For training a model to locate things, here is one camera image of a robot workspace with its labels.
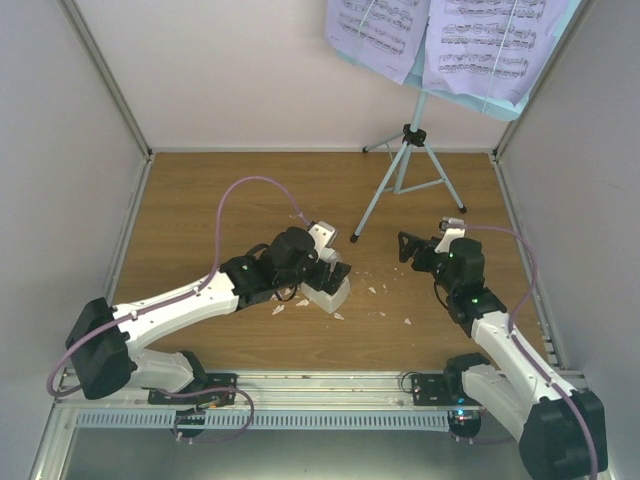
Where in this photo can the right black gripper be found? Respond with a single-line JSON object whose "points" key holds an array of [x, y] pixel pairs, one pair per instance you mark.
{"points": [[415, 243]]}

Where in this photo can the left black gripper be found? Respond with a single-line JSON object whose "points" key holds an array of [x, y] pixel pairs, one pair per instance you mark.
{"points": [[335, 279]]}

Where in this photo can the white metronome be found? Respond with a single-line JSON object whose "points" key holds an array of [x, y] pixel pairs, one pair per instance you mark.
{"points": [[329, 303]]}

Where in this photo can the clear metronome cover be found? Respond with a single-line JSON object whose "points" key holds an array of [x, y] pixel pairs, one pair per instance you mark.
{"points": [[334, 259]]}

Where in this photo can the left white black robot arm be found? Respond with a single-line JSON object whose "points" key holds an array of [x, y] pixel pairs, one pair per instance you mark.
{"points": [[109, 345]]}

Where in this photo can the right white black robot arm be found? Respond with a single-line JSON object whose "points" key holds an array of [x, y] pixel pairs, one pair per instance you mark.
{"points": [[560, 430]]}

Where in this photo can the light blue music stand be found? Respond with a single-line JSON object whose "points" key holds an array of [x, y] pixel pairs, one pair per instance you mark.
{"points": [[413, 138]]}

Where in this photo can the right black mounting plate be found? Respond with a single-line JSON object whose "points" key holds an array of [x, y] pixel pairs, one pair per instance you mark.
{"points": [[430, 390]]}

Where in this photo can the black mounting plate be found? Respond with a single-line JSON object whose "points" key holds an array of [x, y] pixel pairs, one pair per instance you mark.
{"points": [[430, 390], [221, 397]]}

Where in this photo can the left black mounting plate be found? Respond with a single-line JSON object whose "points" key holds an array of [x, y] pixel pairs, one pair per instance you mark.
{"points": [[221, 397]]}

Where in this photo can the left sheet music page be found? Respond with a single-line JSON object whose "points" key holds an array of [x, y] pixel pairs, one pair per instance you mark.
{"points": [[383, 36]]}

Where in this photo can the sheet music page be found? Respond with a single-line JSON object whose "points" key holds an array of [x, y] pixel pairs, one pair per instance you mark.
{"points": [[383, 36], [494, 50]]}

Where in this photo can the right sheet music page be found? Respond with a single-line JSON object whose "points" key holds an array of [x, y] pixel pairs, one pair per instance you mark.
{"points": [[494, 50]]}

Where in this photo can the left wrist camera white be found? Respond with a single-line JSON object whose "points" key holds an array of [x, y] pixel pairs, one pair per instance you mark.
{"points": [[323, 235]]}

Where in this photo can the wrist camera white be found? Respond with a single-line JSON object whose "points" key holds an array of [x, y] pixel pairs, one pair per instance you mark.
{"points": [[451, 229], [323, 235]]}

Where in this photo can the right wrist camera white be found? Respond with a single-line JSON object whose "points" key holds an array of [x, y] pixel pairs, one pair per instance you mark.
{"points": [[451, 229]]}

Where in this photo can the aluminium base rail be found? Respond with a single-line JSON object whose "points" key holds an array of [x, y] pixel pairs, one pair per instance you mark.
{"points": [[281, 391]]}

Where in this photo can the grey cable duct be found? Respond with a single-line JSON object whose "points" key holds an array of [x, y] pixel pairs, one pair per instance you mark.
{"points": [[268, 420]]}

